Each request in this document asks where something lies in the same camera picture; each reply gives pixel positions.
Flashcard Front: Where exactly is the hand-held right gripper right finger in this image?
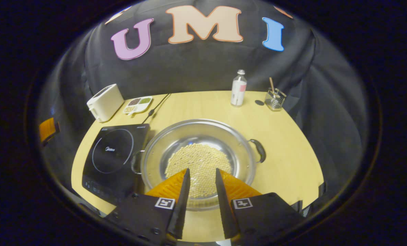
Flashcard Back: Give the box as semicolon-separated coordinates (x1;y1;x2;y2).
215;168;307;246

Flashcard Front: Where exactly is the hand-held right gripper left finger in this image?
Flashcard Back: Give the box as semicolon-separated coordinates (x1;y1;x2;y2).
105;168;191;246

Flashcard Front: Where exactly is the steel pot with beans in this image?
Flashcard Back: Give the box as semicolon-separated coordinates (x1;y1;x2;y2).
131;119;267;212

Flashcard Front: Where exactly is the black induction cooktop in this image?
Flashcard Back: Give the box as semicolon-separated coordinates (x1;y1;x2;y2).
82;123;151;207

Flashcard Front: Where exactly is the white toaster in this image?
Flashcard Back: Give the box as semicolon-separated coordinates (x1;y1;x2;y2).
86;83;125;123

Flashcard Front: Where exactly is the white divided bean dish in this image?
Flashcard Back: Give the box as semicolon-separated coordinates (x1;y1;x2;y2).
122;96;153;116

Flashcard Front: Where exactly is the clear plastic bottle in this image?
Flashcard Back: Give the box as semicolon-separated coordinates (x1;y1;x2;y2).
230;69;248;107

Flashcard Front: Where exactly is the glass holder with stick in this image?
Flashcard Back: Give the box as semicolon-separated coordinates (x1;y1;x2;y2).
264;77;287;112

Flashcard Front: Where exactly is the black power cable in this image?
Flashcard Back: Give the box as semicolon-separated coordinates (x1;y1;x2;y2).
141;93;172;125

